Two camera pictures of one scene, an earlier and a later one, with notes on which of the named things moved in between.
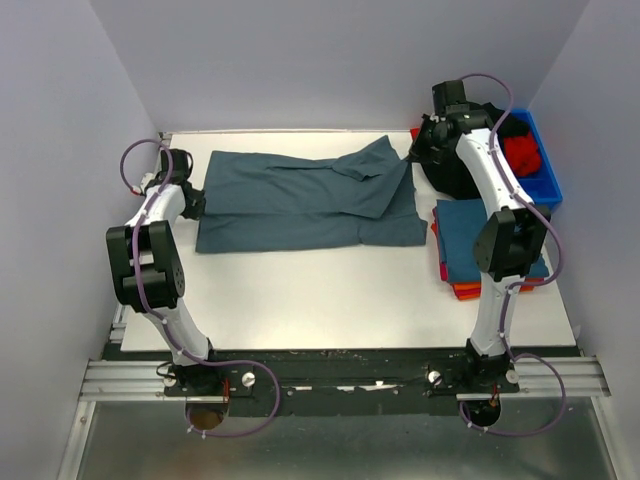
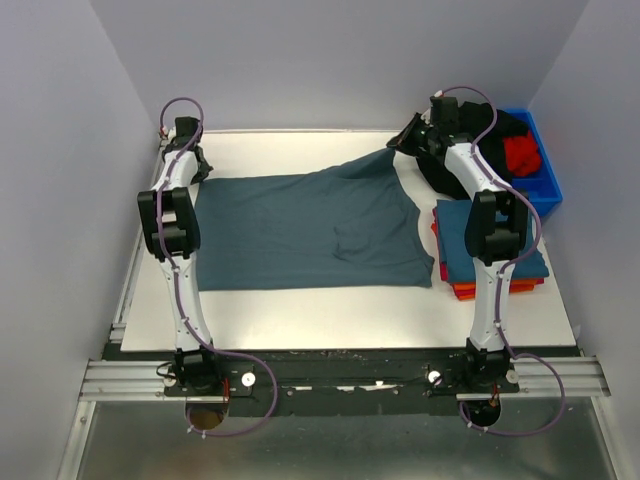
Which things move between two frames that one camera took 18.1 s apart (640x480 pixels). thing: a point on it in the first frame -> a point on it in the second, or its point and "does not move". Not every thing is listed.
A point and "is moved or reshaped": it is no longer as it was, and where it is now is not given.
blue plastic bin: x=542 y=187 does not move
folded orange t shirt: x=529 y=283 does not move
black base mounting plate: x=342 y=380 does not move
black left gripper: x=198 y=204 -> x=201 y=174
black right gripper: x=418 y=150 -> x=403 y=140
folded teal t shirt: x=460 y=223 does not move
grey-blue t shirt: x=254 y=200 is moved or reshaped
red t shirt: x=523 y=154 does not move
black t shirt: x=449 y=174 does not move
